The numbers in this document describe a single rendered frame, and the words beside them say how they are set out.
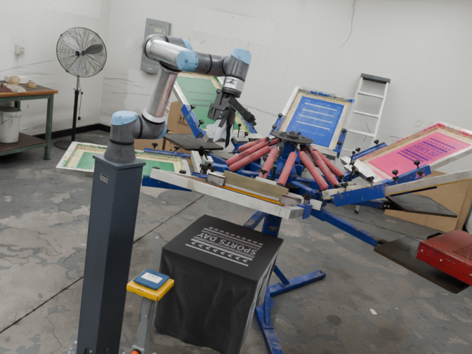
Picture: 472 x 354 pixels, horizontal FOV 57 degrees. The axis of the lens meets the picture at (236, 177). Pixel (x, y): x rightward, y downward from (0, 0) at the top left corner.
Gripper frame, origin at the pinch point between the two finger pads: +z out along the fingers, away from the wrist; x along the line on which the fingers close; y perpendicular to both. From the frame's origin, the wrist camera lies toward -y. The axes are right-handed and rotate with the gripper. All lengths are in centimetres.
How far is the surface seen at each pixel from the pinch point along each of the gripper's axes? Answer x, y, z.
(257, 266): -38, -18, 44
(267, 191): -71, -7, 13
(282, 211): -11.0, -25.8, 16.7
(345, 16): -426, 23, -230
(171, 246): -29, 19, 47
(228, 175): -71, 15, 10
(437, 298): -285, -145, 68
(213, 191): -10.9, 1.9, 17.1
